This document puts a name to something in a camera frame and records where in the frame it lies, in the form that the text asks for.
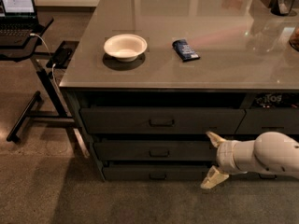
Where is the white charging cable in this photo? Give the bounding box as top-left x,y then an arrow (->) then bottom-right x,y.
29,32 -> 64,93

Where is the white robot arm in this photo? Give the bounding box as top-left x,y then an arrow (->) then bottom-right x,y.
201,132 -> 299,189

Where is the black phone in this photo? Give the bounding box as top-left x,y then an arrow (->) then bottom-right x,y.
53,48 -> 72,65

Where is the brown round object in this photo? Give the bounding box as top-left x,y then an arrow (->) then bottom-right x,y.
289,28 -> 299,51

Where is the dark glass jar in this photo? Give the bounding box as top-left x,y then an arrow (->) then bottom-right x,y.
270,0 -> 299,17

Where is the black laptop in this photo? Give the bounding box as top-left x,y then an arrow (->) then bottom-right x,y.
0,0 -> 38,49

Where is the grey drawer cabinet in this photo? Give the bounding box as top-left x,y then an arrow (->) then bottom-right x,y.
60,0 -> 299,180

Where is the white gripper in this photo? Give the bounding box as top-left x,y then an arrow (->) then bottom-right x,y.
201,131 -> 241,189

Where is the black laptop stand table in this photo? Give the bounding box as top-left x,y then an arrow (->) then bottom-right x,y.
0,15 -> 80,143

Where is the chips bag in drawer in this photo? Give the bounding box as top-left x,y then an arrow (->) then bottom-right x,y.
252,93 -> 299,108

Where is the blue snack bar packet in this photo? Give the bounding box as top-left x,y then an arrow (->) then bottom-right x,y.
172,39 -> 200,62

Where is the white bowl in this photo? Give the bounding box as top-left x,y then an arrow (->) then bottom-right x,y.
104,34 -> 148,62

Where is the grey drawer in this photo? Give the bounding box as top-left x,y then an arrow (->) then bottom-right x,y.
235,108 -> 299,134
93,140 -> 216,161
102,163 -> 209,181
231,173 -> 297,181
79,106 -> 245,134

